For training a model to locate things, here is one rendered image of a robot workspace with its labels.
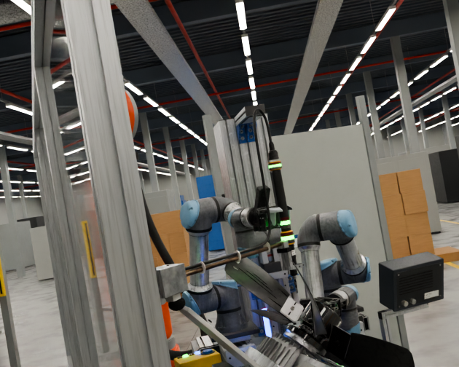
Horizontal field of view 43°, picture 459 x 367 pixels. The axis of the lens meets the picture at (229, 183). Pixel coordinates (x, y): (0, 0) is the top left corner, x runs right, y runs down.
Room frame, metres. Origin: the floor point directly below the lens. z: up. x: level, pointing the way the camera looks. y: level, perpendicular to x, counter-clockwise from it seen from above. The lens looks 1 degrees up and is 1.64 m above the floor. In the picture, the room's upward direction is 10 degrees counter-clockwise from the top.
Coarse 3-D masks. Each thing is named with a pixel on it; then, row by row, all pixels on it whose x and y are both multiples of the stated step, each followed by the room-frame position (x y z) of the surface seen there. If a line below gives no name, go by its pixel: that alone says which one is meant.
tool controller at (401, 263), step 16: (416, 256) 2.58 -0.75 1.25; (432, 256) 2.56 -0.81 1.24; (384, 272) 2.52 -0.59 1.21; (400, 272) 2.46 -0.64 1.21; (416, 272) 2.49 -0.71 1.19; (432, 272) 2.52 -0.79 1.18; (384, 288) 2.54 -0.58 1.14; (400, 288) 2.48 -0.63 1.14; (416, 288) 2.51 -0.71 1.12; (432, 288) 2.54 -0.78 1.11; (384, 304) 2.56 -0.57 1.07; (400, 304) 2.50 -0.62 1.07; (416, 304) 2.53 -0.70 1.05
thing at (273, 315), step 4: (256, 312) 2.16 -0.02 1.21; (260, 312) 2.16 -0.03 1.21; (264, 312) 2.16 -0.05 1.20; (268, 312) 2.17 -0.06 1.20; (272, 312) 2.17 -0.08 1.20; (276, 312) 2.17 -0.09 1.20; (264, 316) 2.12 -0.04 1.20; (268, 316) 2.11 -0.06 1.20; (272, 316) 2.11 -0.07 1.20; (276, 316) 2.11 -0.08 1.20; (280, 316) 2.10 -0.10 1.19; (276, 320) 2.06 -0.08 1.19; (280, 320) 2.05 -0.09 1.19; (284, 320) 2.04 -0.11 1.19; (288, 320) 2.02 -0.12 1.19; (284, 324) 2.01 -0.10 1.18
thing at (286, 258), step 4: (284, 244) 1.94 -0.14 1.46; (288, 244) 1.96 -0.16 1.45; (280, 248) 1.95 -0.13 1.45; (284, 248) 1.95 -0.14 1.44; (288, 248) 1.95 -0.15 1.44; (280, 252) 1.96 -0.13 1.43; (284, 252) 1.95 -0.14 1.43; (288, 252) 1.96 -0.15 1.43; (284, 256) 1.96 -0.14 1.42; (288, 256) 1.96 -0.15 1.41; (284, 260) 1.97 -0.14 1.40; (288, 260) 1.96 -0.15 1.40; (284, 264) 1.97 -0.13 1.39; (288, 264) 1.96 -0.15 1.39; (292, 264) 1.97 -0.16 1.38; (296, 264) 1.98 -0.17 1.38; (300, 264) 1.97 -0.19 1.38; (284, 268) 1.98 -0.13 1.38; (288, 268) 1.96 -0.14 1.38; (292, 268) 1.96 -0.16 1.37
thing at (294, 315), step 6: (288, 300) 1.93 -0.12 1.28; (294, 300) 1.94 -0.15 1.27; (288, 306) 1.91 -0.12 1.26; (294, 306) 1.93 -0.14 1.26; (300, 306) 1.94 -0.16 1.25; (282, 312) 1.88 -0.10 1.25; (288, 312) 1.89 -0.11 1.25; (294, 312) 1.91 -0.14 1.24; (300, 312) 1.92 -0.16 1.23; (294, 318) 1.89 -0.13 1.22
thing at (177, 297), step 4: (172, 296) 1.49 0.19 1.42; (176, 296) 1.50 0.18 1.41; (180, 296) 1.51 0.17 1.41; (168, 300) 1.50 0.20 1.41; (172, 300) 1.49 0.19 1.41; (176, 300) 1.50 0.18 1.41; (180, 300) 1.51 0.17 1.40; (184, 300) 1.52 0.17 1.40; (168, 304) 1.51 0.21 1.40; (172, 304) 1.50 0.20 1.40; (176, 304) 1.50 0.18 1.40; (180, 304) 1.50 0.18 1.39; (184, 304) 1.51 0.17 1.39; (172, 308) 1.50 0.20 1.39; (176, 308) 1.50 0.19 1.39; (180, 308) 1.50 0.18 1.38
